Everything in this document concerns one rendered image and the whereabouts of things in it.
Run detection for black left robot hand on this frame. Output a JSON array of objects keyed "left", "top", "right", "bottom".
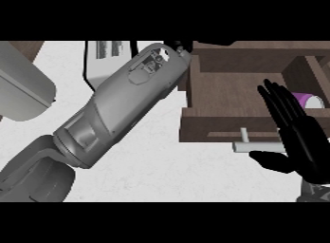
[{"left": 163, "top": 41, "right": 196, "bottom": 54}]

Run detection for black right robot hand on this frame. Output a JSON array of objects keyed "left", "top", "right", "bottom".
[{"left": 247, "top": 78, "right": 330, "bottom": 185}]

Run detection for purple can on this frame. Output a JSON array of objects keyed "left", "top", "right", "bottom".
[{"left": 289, "top": 91, "right": 326, "bottom": 110}]

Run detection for brown wooden drawer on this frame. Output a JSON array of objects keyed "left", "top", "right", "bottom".
[
  {"left": 178, "top": 54, "right": 330, "bottom": 143},
  {"left": 178, "top": 107, "right": 330, "bottom": 143}
]

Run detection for brown wooden drawer front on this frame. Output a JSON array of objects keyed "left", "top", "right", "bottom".
[{"left": 178, "top": 107, "right": 330, "bottom": 143}]

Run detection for brown wooden cabinet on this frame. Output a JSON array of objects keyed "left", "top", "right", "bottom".
[{"left": 190, "top": 41, "right": 330, "bottom": 74}]

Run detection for white appliance with black edge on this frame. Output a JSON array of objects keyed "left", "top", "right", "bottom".
[{"left": 81, "top": 41, "right": 140, "bottom": 93}]

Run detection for grey rounded appliance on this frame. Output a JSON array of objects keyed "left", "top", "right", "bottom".
[{"left": 0, "top": 41, "right": 57, "bottom": 123}]

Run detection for pale drawer handle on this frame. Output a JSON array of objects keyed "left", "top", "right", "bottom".
[{"left": 231, "top": 127, "right": 289, "bottom": 154}]

